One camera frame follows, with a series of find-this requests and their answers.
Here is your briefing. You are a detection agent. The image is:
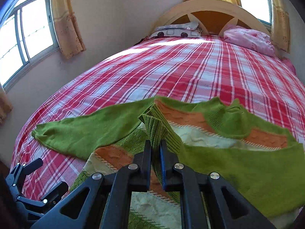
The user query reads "side window aluminium frame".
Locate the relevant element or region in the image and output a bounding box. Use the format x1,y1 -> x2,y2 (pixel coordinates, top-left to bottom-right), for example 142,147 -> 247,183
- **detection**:
1,0 -> 58,91

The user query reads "pink floral pillow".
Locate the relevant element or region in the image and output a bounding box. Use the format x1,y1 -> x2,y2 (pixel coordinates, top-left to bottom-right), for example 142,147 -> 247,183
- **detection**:
223,24 -> 275,56

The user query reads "yellow curtain side window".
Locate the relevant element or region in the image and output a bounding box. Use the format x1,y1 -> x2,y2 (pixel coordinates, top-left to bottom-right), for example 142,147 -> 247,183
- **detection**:
0,84 -> 13,124
50,0 -> 86,60

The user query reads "grey patterned pillow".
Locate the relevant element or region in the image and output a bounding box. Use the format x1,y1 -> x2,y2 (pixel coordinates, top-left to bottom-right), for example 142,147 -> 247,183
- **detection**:
155,22 -> 199,31

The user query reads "red white plaid bed sheet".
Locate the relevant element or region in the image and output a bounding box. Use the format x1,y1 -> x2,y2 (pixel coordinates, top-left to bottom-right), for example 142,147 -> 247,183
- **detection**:
12,36 -> 304,200

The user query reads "pink cloth beside bed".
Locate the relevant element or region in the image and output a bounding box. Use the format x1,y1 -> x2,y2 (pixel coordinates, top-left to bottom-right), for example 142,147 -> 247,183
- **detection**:
282,57 -> 297,76

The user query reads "yellow curtain side window near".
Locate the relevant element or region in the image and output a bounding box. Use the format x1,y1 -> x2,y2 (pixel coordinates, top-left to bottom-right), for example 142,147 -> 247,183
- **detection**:
0,84 -> 13,124

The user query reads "white bus print pillow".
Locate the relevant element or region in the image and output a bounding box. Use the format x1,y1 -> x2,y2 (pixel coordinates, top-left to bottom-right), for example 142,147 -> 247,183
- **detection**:
149,29 -> 201,38

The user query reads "cream arched wooden headboard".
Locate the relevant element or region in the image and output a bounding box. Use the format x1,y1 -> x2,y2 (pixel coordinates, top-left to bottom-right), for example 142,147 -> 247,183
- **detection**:
150,0 -> 270,36

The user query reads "green orange striped knit sweater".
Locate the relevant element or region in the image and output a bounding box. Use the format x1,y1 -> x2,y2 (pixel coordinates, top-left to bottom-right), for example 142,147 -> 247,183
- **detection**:
31,97 -> 304,228

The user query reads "yellow curtain centre window right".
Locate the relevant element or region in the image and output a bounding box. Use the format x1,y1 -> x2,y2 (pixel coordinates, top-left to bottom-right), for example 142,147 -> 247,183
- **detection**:
271,0 -> 291,53

